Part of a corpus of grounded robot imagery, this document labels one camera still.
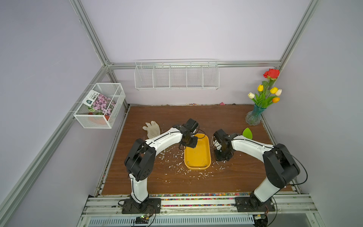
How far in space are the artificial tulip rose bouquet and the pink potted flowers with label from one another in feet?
2.82

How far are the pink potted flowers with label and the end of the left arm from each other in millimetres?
385

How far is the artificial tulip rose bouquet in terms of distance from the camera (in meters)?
0.89

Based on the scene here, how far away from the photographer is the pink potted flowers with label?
0.73 m

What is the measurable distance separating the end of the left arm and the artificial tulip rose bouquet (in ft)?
1.42

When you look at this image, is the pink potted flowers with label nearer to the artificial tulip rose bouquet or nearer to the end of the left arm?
the end of the left arm

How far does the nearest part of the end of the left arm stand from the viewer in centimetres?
67
